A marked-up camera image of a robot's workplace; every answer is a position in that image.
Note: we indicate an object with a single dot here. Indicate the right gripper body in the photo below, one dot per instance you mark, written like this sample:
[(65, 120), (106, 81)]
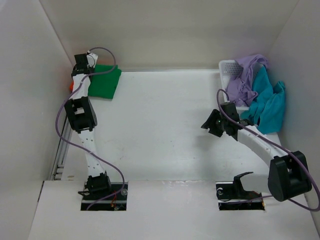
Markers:
[(213, 124)]

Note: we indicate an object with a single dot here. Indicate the teal t shirt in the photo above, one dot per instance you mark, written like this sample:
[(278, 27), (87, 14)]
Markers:
[(267, 110)]

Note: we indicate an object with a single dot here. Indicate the green t shirt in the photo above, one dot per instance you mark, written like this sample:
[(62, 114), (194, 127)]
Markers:
[(104, 85)]

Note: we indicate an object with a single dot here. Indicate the orange t shirt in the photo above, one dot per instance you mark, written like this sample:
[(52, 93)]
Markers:
[(71, 86)]

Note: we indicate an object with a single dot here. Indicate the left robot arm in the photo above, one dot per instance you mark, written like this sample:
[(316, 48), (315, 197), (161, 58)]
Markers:
[(83, 120)]

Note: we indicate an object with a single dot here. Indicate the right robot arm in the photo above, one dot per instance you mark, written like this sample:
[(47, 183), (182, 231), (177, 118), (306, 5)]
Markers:
[(288, 174)]

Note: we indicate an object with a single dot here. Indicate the lilac t shirt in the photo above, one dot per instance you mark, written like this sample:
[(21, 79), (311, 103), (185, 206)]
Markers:
[(240, 88)]

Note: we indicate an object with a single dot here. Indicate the white laundry basket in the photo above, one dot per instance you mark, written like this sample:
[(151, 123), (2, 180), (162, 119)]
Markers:
[(228, 69)]

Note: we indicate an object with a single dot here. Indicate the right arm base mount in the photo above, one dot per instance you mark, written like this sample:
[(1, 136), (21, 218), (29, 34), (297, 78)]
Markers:
[(232, 196)]

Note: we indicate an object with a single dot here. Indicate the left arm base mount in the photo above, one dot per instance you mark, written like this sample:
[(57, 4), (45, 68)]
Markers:
[(116, 200)]

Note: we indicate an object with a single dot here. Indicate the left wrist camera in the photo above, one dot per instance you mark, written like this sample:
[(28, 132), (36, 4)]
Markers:
[(92, 59)]

